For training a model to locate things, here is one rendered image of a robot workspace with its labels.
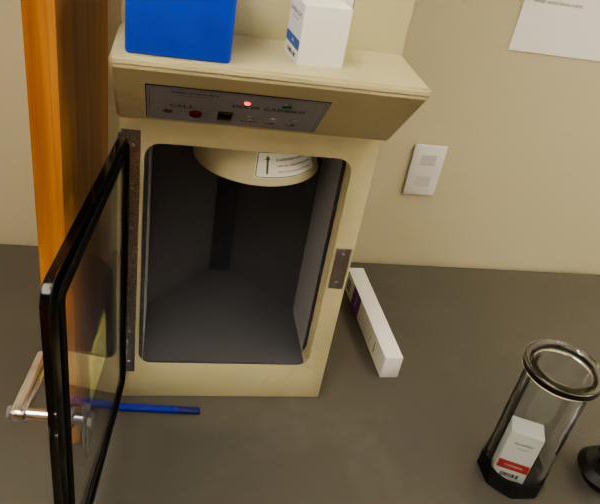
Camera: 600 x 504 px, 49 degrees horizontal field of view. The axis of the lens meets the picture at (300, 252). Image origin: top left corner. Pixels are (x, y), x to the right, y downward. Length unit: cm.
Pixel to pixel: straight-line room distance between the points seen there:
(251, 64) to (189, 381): 55
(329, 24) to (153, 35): 17
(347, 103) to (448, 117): 67
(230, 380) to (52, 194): 44
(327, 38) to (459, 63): 66
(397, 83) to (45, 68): 35
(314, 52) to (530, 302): 94
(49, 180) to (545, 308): 108
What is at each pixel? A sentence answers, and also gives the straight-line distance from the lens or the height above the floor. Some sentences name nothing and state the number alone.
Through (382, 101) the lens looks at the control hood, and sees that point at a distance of 70.
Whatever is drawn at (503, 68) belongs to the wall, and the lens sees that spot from 136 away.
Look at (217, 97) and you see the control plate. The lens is 70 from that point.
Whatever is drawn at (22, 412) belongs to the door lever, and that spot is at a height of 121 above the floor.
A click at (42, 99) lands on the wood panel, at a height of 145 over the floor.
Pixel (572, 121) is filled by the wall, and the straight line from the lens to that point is 148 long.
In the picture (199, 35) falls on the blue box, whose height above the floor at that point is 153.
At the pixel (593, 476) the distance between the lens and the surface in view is 113.
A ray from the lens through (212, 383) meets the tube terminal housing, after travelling 105.
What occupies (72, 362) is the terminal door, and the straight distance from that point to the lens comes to 65.
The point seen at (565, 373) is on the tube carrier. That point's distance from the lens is 102.
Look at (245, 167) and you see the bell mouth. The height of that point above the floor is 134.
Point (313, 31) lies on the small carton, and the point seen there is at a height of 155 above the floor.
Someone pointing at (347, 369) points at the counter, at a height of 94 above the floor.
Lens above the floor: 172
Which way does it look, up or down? 33 degrees down
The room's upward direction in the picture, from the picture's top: 11 degrees clockwise
